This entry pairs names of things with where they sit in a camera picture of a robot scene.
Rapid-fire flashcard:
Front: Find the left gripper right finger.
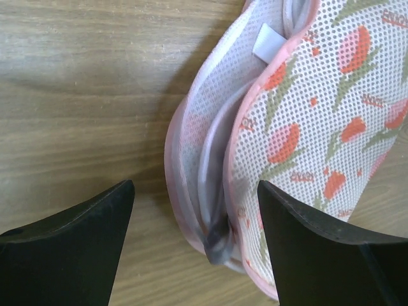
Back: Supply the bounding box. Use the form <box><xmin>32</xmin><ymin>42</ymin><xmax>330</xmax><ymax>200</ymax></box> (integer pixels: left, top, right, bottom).
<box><xmin>258</xmin><ymin>180</ymin><xmax>407</xmax><ymax>306</ymax></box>

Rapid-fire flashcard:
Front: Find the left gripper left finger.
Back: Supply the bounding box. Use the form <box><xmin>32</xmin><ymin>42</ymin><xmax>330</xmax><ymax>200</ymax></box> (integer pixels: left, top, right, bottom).
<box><xmin>1</xmin><ymin>180</ymin><xmax>135</xmax><ymax>305</ymax></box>

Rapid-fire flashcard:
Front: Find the taupe bra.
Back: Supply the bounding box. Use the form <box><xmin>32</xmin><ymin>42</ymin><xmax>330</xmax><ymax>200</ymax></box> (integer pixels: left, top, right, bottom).
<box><xmin>198</xmin><ymin>96</ymin><xmax>242</xmax><ymax>265</ymax></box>

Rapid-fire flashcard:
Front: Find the pink floral laundry bag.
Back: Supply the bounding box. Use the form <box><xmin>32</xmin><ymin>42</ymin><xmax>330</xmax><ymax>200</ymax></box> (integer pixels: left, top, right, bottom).
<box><xmin>164</xmin><ymin>1</ymin><xmax>407</xmax><ymax>300</ymax></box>

